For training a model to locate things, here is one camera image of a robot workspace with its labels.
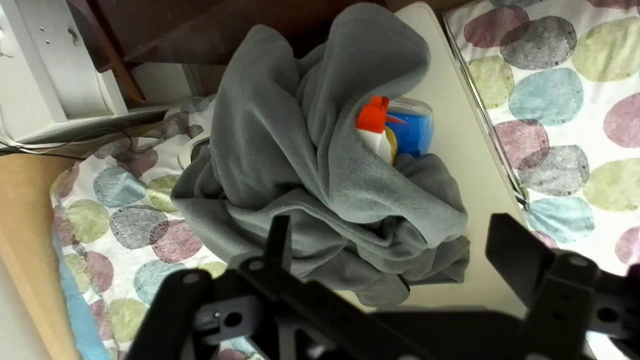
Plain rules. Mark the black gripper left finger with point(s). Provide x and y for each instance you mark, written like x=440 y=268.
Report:
x=173 y=313

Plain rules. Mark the wooden headboard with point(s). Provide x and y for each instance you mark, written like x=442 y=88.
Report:
x=27 y=252

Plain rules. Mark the blue pillow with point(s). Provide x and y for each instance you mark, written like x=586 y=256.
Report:
x=82 y=313

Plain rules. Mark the orange capped spray bottle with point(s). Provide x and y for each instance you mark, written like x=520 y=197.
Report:
x=392 y=131

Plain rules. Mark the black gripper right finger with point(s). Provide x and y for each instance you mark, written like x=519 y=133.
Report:
x=561 y=293

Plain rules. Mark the white box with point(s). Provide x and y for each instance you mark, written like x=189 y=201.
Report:
x=60 y=67

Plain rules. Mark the grey jersey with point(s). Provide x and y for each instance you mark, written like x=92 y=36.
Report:
x=280 y=133

